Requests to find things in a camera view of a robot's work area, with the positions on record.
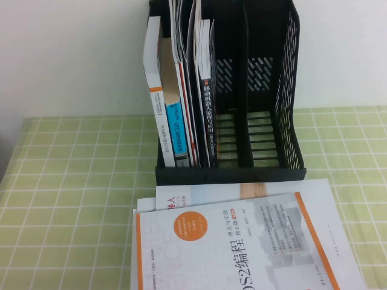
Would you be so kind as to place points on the white orange ROS2 book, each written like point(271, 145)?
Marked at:
point(226, 256)

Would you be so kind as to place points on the blue spine book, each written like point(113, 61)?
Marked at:
point(176, 130)

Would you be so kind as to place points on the white magazine black characters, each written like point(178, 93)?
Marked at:
point(184, 33)

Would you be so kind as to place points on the white magazine wood strip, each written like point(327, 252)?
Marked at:
point(211, 193)

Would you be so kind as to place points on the white book orange band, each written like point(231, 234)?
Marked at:
point(152, 54)

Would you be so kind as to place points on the white paper booklet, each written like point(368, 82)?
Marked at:
point(146, 204)

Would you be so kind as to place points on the black plastic book holder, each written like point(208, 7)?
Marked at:
point(229, 176)

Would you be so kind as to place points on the black mobile robot book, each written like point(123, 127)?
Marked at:
point(208, 121)

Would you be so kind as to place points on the thin white booklet red stripe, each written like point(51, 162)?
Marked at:
point(175, 33)

